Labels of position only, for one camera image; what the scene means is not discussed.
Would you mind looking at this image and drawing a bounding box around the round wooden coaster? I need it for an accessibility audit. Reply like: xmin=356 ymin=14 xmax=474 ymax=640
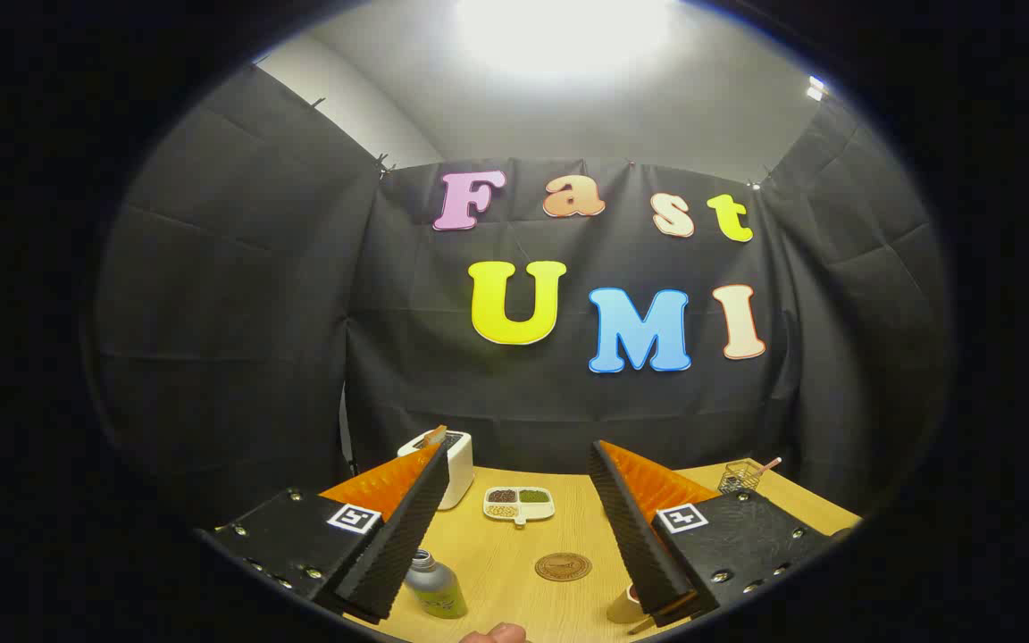
xmin=534 ymin=553 xmax=593 ymax=582

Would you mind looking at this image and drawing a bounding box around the wooden table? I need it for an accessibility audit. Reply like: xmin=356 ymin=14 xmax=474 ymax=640
xmin=345 ymin=460 xmax=864 ymax=643

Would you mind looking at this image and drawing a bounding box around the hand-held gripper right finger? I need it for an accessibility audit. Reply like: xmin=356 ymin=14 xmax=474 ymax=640
xmin=588 ymin=439 xmax=857 ymax=630

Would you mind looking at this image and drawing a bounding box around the white divided dish of beans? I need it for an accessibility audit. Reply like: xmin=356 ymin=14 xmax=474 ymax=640
xmin=482 ymin=487 xmax=556 ymax=528

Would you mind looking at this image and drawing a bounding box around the beige cup wooden handle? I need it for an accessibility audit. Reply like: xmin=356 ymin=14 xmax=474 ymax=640
xmin=606 ymin=582 xmax=685 ymax=635

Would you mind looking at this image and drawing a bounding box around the white toaster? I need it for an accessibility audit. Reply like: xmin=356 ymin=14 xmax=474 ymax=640
xmin=397 ymin=430 xmax=474 ymax=511

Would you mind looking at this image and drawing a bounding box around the ceiling light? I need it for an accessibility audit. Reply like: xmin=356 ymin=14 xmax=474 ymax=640
xmin=456 ymin=0 xmax=676 ymax=72

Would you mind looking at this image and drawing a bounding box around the wire utensil holder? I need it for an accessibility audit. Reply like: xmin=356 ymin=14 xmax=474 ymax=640
xmin=717 ymin=461 xmax=763 ymax=494

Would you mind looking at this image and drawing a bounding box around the black backdrop cloth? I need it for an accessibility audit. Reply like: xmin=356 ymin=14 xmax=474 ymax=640
xmin=90 ymin=63 xmax=953 ymax=537

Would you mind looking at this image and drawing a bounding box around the silver juice bottle green label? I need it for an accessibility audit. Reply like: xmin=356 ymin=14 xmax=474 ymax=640
xmin=405 ymin=549 xmax=469 ymax=620

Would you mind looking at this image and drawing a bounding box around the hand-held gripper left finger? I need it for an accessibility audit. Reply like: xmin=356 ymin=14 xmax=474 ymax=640
xmin=197 ymin=425 xmax=451 ymax=624

